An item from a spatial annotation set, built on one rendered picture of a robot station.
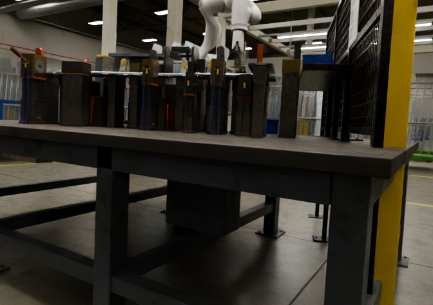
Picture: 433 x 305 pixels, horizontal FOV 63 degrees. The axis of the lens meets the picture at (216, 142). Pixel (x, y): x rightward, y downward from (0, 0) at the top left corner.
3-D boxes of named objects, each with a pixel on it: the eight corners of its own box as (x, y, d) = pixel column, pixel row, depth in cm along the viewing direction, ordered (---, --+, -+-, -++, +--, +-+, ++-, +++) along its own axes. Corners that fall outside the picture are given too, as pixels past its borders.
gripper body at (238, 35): (233, 32, 188) (232, 53, 189) (230, 27, 178) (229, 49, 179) (247, 32, 187) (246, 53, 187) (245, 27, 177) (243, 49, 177)
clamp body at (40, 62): (13, 124, 181) (15, 52, 179) (33, 124, 195) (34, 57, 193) (28, 124, 179) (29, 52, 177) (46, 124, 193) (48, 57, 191)
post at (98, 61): (92, 124, 234) (94, 57, 232) (98, 124, 242) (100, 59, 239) (102, 125, 233) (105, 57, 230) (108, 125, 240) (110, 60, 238)
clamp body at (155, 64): (135, 130, 170) (138, 57, 168) (145, 130, 182) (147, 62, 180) (148, 131, 169) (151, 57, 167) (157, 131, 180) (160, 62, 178)
